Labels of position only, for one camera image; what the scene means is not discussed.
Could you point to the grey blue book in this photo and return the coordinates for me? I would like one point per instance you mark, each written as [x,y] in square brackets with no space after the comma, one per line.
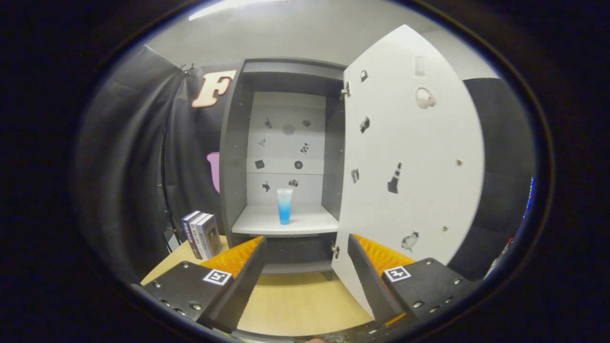
[209,236]

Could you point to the metal door hinge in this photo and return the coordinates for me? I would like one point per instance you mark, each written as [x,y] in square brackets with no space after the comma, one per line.
[346,90]
[336,251]

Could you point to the white spine book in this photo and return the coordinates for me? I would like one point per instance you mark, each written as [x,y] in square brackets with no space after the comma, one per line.
[193,236]

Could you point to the small blue white tube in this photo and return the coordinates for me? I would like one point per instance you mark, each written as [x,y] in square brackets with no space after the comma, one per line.
[285,209]

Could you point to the thin black stand pole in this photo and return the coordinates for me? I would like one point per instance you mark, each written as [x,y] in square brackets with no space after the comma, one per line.
[162,190]

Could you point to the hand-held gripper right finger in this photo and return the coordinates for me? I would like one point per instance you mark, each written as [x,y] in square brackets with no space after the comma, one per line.
[371,290]

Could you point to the black backdrop cloth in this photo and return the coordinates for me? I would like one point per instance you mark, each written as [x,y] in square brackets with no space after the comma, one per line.
[133,166]

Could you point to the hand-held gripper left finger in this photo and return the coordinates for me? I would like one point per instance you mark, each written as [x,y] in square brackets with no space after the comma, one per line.
[243,290]

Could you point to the white cabinet door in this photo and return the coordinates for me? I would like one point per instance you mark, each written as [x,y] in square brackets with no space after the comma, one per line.
[429,181]

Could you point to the white cabinet shelf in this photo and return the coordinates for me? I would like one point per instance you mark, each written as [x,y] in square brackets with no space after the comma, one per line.
[310,221]

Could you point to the dark grey cabinet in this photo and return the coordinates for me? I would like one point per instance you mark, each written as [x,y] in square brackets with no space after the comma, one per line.
[233,166]

